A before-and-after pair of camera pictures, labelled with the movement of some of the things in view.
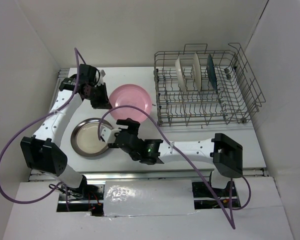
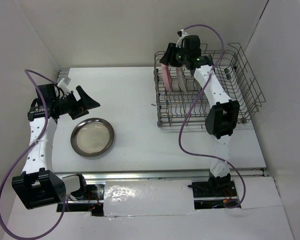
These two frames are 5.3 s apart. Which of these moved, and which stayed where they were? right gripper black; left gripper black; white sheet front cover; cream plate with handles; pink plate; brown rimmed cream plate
Moved: left gripper black; pink plate; right gripper black
Stayed: brown rimmed cream plate; white sheet front cover; cream plate with handles
